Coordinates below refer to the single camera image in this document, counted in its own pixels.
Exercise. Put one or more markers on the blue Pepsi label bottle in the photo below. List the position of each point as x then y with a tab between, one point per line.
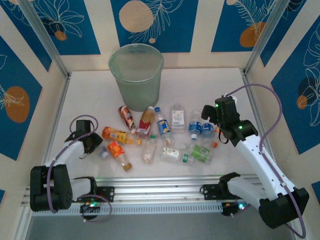
163	126

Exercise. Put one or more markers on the green lime label bottle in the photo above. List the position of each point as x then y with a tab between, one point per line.
200	151

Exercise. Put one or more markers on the clear bottle green cap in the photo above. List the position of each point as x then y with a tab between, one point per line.
171	153

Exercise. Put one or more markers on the aluminium frame post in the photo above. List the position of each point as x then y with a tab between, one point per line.
265	35
42	35

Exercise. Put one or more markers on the translucent grey-green plastic bin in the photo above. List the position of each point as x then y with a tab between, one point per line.
136	82

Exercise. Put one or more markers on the black controller box with LEDs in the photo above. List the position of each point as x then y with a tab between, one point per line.
87	210
227	208

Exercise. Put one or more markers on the brown copper label bottle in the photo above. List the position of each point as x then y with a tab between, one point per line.
126	116

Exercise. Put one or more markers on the clear white-label bottle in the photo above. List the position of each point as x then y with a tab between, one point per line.
178	117

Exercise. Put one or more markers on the small clear bottle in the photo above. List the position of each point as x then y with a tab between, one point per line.
103	153

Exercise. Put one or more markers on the red gold label bottle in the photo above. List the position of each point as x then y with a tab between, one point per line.
145	123

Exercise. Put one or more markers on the blue label bottle white cap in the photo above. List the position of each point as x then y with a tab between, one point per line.
194	126

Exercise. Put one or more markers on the aluminium side rail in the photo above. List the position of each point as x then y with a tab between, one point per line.
58	112
250	95

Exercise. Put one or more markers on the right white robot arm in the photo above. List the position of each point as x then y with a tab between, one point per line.
262	170

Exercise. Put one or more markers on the orange label bottle gold cap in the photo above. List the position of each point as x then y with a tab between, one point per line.
116	150

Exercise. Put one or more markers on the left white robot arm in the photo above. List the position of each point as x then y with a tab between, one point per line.
60	192

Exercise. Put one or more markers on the blue label bottle orange cap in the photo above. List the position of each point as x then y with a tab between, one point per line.
207	130

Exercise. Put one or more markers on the orange juice bottle yellow cap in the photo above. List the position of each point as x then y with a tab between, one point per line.
115	135

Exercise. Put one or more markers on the clear bottle peach liquid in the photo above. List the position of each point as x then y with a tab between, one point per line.
149	151

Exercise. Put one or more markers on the wide aluminium base rail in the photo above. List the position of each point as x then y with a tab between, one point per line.
155	192

